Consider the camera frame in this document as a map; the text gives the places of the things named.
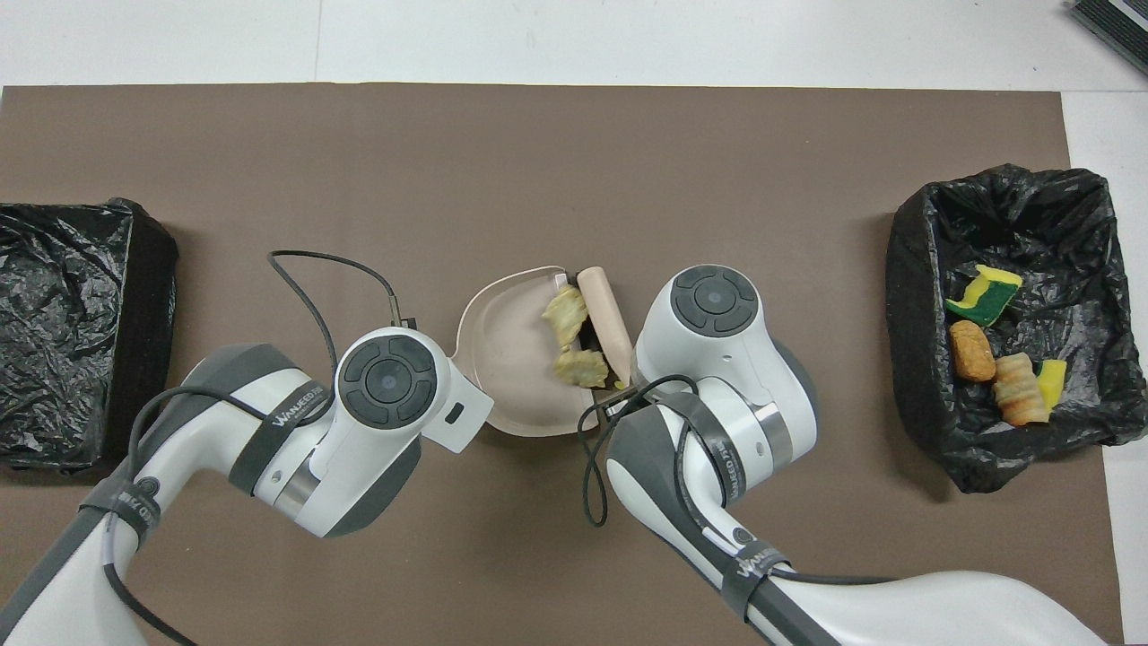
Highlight beige hand brush black bristles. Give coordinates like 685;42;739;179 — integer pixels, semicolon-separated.
576;266;632;382

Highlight brown paper table mat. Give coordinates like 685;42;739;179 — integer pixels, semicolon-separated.
0;83;1126;646

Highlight L-shaped green yellow sponge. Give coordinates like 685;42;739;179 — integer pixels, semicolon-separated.
944;264;1023;327

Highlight beige plastic dustpan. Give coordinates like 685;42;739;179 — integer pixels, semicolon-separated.
455;265;604;440

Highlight green yellow sponge chunk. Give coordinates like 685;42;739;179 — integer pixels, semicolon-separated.
1036;359;1068;412

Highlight striped orange bread roll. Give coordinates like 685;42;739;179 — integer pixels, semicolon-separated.
992;353;1050;426

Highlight brown crusty bread piece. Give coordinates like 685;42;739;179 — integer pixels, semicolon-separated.
950;320;997;383

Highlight black bag lined bin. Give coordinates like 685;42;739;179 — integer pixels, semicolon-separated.
0;197;179;474
885;163;1148;494

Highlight black ribbed device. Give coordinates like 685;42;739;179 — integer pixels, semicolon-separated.
1069;0;1148;75

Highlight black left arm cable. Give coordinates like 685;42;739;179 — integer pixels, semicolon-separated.
101;250;421;646

